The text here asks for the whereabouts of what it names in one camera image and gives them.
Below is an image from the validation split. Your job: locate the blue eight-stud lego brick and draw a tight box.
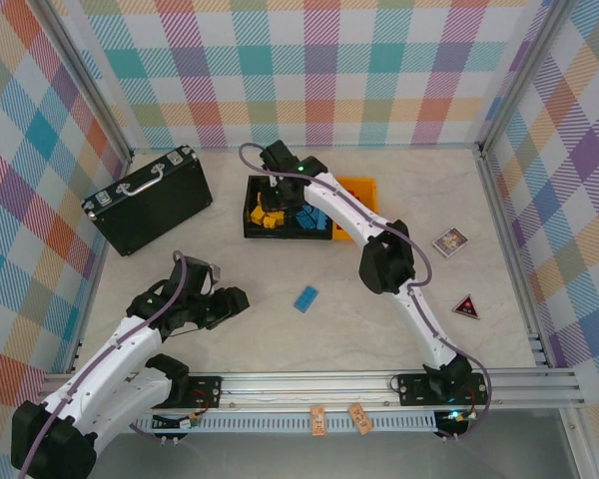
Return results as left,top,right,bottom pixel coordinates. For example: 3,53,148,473
293,203,319,231
293,284,320,315

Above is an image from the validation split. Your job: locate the black divided container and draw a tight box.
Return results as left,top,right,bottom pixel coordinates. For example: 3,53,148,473
243,174,341,241

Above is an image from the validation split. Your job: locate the yellow plastic bin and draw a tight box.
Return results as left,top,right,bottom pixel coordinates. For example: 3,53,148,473
331,177,381,244

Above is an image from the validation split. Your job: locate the black ribbed carrying case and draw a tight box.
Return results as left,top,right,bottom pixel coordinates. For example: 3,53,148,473
81,144,215,258

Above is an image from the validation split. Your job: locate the playing card box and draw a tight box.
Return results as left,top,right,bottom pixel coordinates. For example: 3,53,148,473
431,227,468,258

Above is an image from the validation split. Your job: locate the red black triangular object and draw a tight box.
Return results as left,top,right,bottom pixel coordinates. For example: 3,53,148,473
451,293,482,320

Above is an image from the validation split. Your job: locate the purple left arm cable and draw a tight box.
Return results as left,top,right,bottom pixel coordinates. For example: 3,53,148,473
17,250,189,473

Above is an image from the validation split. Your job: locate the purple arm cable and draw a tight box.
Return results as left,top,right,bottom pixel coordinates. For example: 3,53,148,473
238,143,493,443
17,250,189,473

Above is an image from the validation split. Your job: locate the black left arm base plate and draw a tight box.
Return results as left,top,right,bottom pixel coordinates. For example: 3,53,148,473
187,374,225,409

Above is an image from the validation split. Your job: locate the thin aluminium rail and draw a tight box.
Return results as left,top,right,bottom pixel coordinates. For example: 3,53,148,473
129,143,482,152

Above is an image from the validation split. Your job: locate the long aluminium mounting rail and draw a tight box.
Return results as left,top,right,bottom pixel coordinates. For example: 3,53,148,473
42,367,583,411

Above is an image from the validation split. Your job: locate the grey slotted cable duct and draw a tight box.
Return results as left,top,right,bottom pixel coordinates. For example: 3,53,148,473
149,411,438,436

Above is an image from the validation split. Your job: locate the aluminium side rail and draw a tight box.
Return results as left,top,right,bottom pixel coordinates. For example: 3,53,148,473
472,149,553,373
71,152,134,374

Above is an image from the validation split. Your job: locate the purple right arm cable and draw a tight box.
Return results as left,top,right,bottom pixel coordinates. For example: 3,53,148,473
238,143,493,443

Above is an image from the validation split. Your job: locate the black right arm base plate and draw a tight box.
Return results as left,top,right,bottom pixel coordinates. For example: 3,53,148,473
395,371,486,406

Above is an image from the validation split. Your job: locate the aluminium frame post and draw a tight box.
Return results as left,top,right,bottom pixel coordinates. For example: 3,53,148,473
38,0,134,162
477,0,578,156

